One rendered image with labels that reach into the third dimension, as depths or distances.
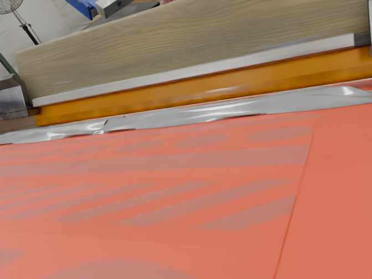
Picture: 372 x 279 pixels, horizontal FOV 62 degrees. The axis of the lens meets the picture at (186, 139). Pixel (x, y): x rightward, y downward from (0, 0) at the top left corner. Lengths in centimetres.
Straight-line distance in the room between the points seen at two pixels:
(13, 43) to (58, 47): 472
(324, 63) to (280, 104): 11
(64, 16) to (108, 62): 553
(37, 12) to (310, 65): 539
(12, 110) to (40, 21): 514
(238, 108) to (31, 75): 31
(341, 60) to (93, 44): 25
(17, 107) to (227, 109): 31
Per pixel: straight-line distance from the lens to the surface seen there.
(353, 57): 29
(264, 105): 18
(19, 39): 520
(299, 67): 29
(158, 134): 16
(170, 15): 32
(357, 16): 28
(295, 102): 18
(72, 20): 583
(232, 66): 27
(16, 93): 44
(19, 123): 51
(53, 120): 43
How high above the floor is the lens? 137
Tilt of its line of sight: 37 degrees down
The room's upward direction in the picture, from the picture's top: 27 degrees counter-clockwise
